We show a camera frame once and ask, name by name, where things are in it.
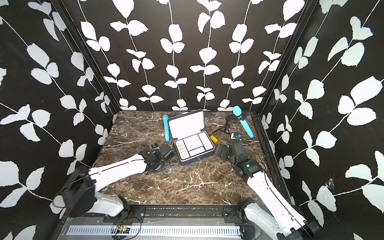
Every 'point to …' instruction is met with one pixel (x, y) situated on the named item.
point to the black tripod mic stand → (244, 116)
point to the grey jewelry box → (191, 141)
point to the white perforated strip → (154, 230)
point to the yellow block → (214, 139)
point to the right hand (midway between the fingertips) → (223, 145)
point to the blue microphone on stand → (237, 111)
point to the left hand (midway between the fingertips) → (167, 162)
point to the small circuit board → (120, 229)
